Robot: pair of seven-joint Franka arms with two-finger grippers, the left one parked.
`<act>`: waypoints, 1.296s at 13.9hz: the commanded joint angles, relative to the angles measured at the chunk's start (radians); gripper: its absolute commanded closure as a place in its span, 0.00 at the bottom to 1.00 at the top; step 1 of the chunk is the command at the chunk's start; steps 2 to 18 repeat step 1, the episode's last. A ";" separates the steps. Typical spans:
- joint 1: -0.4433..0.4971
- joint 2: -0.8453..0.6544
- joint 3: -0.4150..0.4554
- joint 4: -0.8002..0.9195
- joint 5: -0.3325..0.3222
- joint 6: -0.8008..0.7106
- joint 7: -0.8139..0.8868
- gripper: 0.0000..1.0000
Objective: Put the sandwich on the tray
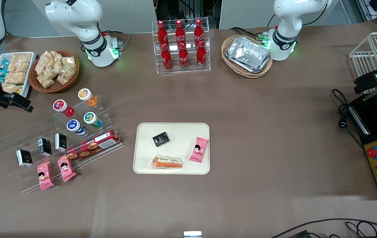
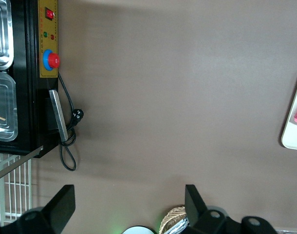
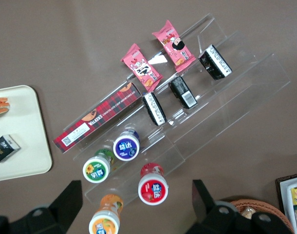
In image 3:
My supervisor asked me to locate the red tartan shortbread box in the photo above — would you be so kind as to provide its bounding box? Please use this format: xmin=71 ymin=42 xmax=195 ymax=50
xmin=52 ymin=82 xmax=142 ymax=154

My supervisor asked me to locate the blue gum bottle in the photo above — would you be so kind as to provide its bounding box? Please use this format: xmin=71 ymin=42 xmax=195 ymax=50
xmin=112 ymin=129 xmax=141 ymax=162

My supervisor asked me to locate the red gum bottle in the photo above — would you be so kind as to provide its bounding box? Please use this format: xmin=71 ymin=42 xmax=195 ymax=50
xmin=137 ymin=162 xmax=169 ymax=205

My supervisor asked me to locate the pink cartoon snack packet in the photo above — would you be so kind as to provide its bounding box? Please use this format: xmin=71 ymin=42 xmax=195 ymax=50
xmin=151 ymin=19 xmax=197 ymax=73
xmin=120 ymin=43 xmax=164 ymax=93

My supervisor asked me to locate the orange gum bottle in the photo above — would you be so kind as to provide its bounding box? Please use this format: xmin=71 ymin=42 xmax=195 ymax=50
xmin=88 ymin=193 xmax=124 ymax=234

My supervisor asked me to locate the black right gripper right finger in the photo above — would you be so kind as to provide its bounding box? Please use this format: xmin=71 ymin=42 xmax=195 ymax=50
xmin=192 ymin=179 xmax=294 ymax=234

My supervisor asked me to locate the green gum bottle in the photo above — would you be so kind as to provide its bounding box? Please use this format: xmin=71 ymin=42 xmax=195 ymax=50
xmin=82 ymin=149 xmax=115 ymax=184

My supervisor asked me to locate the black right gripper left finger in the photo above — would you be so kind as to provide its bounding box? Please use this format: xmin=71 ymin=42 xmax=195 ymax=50
xmin=7 ymin=180 xmax=84 ymax=234

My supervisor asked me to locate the cream rectangular tray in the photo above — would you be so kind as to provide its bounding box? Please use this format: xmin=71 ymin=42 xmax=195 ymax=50
xmin=0 ymin=84 xmax=53 ymax=183

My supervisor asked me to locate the white rectangular snack tray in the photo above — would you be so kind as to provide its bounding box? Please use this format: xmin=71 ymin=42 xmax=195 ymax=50
xmin=279 ymin=175 xmax=297 ymax=234

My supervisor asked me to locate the clear acrylic stepped shelf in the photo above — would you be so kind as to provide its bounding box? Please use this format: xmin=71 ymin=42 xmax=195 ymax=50
xmin=52 ymin=13 xmax=292 ymax=204

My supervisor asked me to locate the plastic sandwich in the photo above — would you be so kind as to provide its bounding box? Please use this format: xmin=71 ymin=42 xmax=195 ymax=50
xmin=0 ymin=97 xmax=11 ymax=118

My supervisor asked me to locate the brown wicker basket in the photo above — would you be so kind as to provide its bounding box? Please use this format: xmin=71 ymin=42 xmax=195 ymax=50
xmin=229 ymin=199 xmax=296 ymax=234

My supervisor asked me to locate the small black box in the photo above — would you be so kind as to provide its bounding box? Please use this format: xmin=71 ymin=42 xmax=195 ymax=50
xmin=142 ymin=92 xmax=167 ymax=127
xmin=0 ymin=134 xmax=21 ymax=165
xmin=198 ymin=44 xmax=233 ymax=81
xmin=168 ymin=76 xmax=198 ymax=109

